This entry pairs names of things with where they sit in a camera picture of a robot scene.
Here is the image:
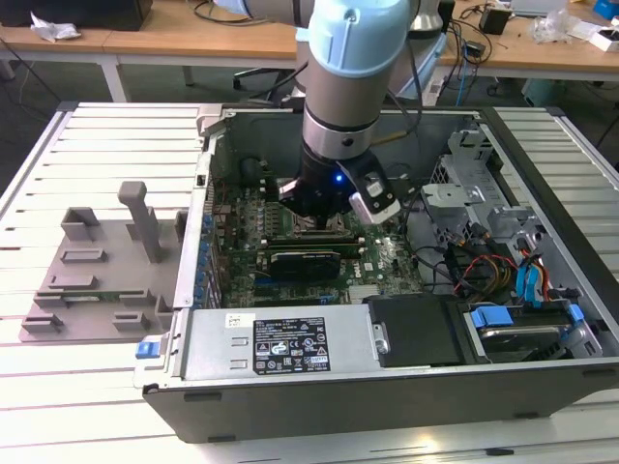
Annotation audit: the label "grey plastic parts rack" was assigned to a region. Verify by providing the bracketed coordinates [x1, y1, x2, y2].
[18, 181, 190, 345]

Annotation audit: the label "black round speaker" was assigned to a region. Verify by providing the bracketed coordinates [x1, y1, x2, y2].
[240, 157, 266, 184]

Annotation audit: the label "red yellow power wire bundle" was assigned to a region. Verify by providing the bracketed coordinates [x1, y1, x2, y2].
[454, 241, 518, 297]

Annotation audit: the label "CPU socket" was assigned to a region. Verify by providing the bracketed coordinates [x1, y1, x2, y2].
[288, 207, 350, 239]

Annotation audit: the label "hard disk blue carrier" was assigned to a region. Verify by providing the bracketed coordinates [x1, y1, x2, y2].
[463, 303, 587, 364]

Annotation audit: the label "office chair base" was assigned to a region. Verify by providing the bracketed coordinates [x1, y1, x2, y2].
[233, 66, 306, 103]

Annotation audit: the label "clear plastic bags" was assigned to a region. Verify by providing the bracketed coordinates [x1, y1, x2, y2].
[529, 8, 581, 45]

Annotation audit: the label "black grey PC case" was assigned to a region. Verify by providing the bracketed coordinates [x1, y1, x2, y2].
[133, 101, 619, 445]

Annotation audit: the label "blue data wire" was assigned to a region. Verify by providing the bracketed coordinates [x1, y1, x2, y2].
[515, 263, 545, 310]

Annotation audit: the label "white flat device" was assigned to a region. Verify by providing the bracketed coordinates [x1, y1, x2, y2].
[511, 0, 568, 15]

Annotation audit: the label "black plastic shroud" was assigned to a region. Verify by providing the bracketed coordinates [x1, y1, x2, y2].
[362, 293, 469, 369]

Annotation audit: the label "grey power supply unit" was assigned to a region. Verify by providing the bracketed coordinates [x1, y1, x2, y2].
[181, 306, 381, 381]

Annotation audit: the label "wooden desk white frame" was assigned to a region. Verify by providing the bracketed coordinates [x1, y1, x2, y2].
[434, 0, 619, 83]
[0, 21, 301, 103]

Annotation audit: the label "silver chipset heatsink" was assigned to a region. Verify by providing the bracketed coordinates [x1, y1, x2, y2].
[348, 284, 379, 305]

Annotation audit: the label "black power adapter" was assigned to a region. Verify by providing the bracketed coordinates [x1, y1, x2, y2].
[478, 7, 513, 36]

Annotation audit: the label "black graphics card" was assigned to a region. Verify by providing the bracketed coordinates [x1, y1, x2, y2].
[268, 248, 342, 280]

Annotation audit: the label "pale teal container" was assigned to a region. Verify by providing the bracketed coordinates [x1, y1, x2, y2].
[520, 76, 557, 108]

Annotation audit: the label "crumpled white paper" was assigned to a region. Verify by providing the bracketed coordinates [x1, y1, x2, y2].
[28, 10, 82, 44]

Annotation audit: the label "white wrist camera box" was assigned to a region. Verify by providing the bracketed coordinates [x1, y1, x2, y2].
[338, 159, 402, 224]

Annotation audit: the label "silver metal disk bay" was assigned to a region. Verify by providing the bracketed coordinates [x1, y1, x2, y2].
[419, 126, 550, 252]

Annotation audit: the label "green motherboard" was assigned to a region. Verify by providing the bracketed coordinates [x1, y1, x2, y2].
[212, 181, 427, 308]

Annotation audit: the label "white flat box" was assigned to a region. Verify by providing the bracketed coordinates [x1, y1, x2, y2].
[570, 21, 619, 53]

